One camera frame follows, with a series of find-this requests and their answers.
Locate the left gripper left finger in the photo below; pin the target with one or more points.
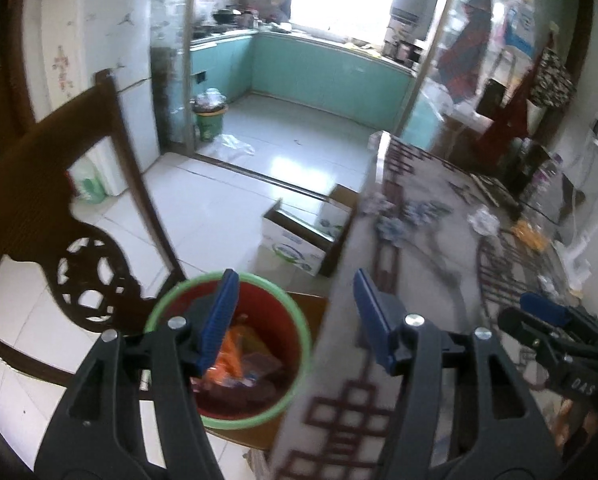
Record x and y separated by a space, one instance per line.
129 411

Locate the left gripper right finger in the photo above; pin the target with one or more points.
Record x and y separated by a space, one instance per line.
497 432

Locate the green red trash bucket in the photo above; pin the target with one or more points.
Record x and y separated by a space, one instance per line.
262 361

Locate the small green kitchen bin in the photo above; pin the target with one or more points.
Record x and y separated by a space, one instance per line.
209 108

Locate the teal kitchen cabinets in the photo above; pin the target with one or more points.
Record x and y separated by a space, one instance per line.
328 77

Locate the orange snack bag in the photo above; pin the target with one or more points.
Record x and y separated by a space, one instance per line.
530 235

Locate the crumpled white paper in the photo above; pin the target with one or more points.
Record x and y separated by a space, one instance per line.
484 222

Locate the patterned floral tablecloth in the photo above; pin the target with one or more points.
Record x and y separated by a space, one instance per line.
410 233

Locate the dark wooden chair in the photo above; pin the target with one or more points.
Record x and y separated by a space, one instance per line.
85 269

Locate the black hanging handbag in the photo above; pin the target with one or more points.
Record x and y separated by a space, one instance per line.
492 98

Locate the cardboard box on floor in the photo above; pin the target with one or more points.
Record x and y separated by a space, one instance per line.
314 245

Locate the plaid hanging cloth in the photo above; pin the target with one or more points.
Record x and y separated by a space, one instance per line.
459 66

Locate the clear bag on floor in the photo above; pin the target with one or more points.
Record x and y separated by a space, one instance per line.
231 147

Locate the white refrigerator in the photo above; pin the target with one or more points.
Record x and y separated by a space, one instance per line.
65 43

